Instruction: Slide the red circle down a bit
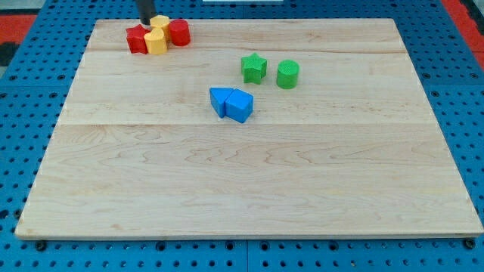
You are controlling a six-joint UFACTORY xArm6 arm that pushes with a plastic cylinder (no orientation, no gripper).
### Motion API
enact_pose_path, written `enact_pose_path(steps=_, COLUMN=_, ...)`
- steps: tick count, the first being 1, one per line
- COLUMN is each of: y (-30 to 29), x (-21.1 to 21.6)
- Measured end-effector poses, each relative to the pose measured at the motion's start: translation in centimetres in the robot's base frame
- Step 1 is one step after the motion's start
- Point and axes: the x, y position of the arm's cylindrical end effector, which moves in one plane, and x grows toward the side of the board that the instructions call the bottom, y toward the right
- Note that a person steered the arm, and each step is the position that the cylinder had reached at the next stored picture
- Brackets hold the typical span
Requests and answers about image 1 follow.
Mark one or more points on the red cylinder block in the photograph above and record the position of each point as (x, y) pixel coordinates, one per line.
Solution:
(179, 32)

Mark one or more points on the blue cube block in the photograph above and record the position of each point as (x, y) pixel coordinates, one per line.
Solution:
(239, 105)

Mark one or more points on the blue triangle block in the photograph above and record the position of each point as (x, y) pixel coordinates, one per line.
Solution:
(218, 97)

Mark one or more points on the light wooden board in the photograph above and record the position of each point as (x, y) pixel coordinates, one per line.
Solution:
(354, 151)

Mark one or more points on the green star block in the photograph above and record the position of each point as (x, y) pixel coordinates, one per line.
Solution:
(253, 68)

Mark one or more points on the green cylinder block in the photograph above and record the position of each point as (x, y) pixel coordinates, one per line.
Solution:
(287, 74)

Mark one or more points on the yellow heart block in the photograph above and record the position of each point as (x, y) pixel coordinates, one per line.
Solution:
(155, 41)

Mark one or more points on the yellow hexagon block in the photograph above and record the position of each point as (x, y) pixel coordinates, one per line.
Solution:
(161, 22)

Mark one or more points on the red star block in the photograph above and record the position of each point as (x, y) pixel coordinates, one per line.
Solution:
(135, 39)

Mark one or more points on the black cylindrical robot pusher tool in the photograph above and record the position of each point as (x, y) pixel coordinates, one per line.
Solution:
(146, 10)

